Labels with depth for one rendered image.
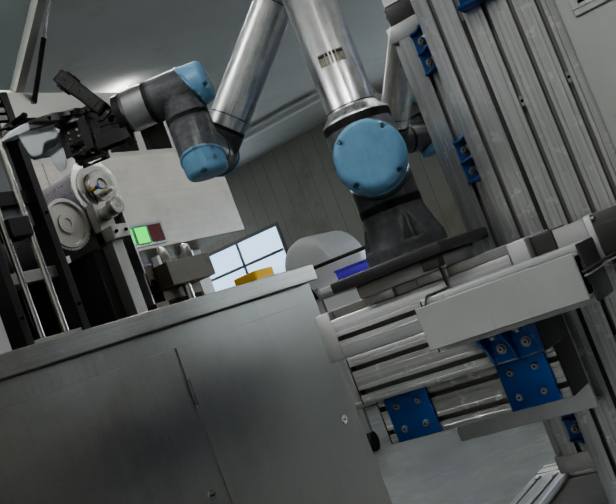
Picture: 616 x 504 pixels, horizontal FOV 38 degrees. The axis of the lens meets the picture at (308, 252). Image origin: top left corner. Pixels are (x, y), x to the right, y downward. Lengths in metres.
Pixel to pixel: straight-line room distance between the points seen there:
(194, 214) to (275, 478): 1.20
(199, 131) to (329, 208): 10.34
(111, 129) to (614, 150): 0.85
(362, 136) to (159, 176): 1.52
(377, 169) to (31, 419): 0.71
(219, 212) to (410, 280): 1.54
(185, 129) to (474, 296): 0.55
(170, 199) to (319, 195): 9.07
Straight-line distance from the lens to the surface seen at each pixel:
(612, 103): 1.56
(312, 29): 1.50
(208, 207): 2.98
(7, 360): 1.56
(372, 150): 1.42
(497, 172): 1.68
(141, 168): 2.83
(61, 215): 2.12
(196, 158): 1.50
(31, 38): 2.64
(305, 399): 2.09
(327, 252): 6.79
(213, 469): 1.84
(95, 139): 1.58
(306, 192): 11.99
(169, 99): 1.53
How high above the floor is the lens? 0.77
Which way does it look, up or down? 4 degrees up
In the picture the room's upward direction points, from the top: 21 degrees counter-clockwise
